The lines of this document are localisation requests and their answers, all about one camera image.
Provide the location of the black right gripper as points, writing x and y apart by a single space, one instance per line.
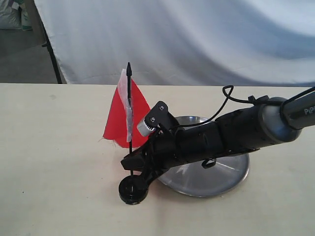
171 145

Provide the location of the red and white flag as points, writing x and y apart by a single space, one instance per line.
128 107

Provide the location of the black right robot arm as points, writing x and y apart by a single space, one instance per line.
265 122

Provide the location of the round black flag base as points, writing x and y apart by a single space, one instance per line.
133 189

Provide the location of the round metal plate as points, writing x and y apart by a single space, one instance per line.
194 180

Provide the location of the white backdrop cloth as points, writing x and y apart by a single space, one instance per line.
183 42

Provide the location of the black backdrop stand pole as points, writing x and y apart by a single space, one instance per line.
47 44

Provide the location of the green printed sack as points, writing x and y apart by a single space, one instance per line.
25 20

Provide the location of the white sack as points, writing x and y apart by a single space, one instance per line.
10 16

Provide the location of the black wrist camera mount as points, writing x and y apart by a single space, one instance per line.
158 118

